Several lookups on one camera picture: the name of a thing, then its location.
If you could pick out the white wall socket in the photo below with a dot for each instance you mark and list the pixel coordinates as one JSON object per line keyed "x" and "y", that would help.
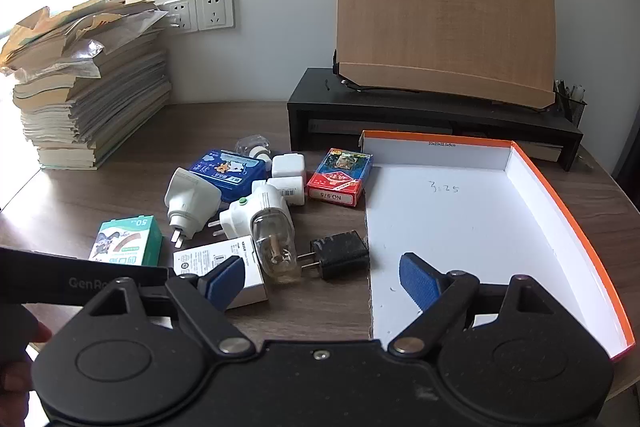
{"x": 215, "y": 9}
{"x": 181, "y": 9}

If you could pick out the large white plug adapter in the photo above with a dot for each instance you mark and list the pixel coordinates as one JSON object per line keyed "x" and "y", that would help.
{"x": 192, "y": 199}

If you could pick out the black charger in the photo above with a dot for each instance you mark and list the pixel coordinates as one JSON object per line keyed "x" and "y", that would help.
{"x": 342, "y": 254}

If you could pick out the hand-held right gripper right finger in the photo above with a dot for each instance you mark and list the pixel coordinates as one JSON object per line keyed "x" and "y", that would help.
{"x": 416, "y": 279}

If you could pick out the person's left hand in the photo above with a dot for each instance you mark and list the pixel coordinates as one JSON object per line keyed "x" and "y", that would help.
{"x": 17, "y": 357}

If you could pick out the black desk riser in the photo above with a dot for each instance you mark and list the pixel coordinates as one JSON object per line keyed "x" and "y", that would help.
{"x": 320, "y": 99}

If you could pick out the orange and white cardboard box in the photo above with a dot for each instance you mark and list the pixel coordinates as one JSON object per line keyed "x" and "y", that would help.
{"x": 475, "y": 217}

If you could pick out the wooden book stand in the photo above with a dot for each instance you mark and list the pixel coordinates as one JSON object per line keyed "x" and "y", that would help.
{"x": 440, "y": 7}

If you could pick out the stack of books and papers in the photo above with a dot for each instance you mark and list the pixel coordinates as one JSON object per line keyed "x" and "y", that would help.
{"x": 100, "y": 97}

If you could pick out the beige book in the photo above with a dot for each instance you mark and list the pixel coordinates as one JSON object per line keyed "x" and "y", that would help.
{"x": 542, "y": 152}

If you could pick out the white mosquito repellent heater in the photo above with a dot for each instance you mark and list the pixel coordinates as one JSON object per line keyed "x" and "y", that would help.
{"x": 270, "y": 207}

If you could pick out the white carton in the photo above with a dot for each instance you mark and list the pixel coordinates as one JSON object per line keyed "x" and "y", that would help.
{"x": 200, "y": 259}

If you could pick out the green and white bandage box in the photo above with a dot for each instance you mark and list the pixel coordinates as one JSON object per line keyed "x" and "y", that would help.
{"x": 127, "y": 239}

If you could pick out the black pen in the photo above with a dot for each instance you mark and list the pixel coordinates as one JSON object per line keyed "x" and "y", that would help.
{"x": 560, "y": 89}

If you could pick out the dark curtain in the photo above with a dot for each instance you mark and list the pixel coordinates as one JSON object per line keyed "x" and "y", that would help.
{"x": 629, "y": 132}

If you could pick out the black mesh pen holder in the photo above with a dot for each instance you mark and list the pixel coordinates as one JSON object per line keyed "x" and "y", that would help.
{"x": 570, "y": 112}

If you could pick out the blue tissue pack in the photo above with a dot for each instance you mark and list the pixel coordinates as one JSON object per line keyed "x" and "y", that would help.
{"x": 225, "y": 172}

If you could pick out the white pen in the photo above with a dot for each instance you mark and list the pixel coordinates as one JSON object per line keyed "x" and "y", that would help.
{"x": 578, "y": 93}

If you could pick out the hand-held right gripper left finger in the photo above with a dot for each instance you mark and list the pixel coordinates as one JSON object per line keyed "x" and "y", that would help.
{"x": 226, "y": 281}

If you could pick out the red playing card box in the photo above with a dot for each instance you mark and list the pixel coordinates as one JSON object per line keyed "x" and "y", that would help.
{"x": 337, "y": 177}

